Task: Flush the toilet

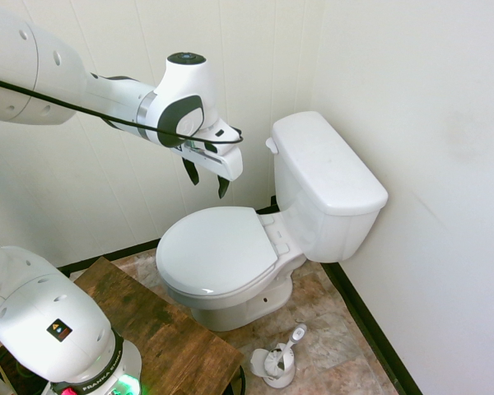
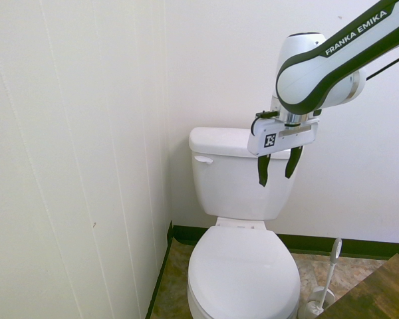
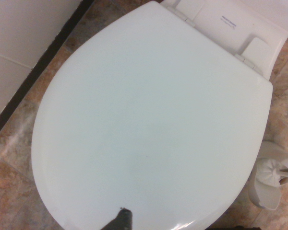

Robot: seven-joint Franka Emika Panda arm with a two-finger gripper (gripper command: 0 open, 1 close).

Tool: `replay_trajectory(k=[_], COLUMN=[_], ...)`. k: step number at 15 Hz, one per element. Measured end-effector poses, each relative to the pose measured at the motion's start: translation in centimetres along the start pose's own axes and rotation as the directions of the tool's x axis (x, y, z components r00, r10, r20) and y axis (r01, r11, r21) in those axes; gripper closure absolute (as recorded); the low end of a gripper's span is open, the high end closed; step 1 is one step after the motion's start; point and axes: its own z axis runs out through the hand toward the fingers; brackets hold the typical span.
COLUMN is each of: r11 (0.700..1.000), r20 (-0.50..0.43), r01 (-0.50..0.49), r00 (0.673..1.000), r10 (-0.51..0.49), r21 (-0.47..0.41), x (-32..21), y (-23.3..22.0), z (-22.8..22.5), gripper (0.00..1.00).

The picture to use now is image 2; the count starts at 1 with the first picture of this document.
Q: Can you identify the white toilet seat lid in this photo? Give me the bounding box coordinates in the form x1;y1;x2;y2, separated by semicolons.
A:
187;225;301;319

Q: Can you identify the white toilet brush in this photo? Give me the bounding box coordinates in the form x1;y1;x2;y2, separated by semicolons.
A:
315;237;343;313

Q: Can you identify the white toilet bowl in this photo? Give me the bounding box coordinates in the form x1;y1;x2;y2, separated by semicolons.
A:
187;217;300;319

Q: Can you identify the brown wooden table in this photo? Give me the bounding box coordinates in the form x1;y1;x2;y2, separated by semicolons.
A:
314;253;399;319

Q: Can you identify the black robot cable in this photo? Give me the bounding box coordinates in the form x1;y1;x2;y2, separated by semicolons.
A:
364;49;399;82

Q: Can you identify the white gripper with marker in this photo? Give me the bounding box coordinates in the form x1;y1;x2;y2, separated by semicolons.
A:
247;117;321;188

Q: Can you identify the white toilet brush holder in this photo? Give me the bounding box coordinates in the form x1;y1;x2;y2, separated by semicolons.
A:
297;286;336;319

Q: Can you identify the white toilet tank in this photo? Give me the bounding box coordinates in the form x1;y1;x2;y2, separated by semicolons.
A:
190;150;296;221

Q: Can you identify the white toilet tank lid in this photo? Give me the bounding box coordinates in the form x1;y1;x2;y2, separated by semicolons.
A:
188;126;291;160

